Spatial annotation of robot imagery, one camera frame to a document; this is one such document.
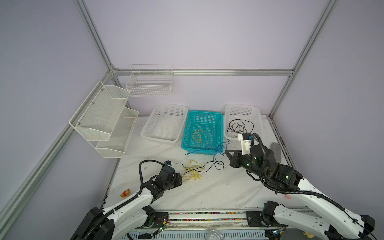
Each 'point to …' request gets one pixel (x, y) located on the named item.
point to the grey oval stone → (276, 148)
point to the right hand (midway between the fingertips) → (223, 152)
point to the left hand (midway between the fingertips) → (181, 179)
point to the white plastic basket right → (241, 118)
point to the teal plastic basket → (203, 133)
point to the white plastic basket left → (165, 123)
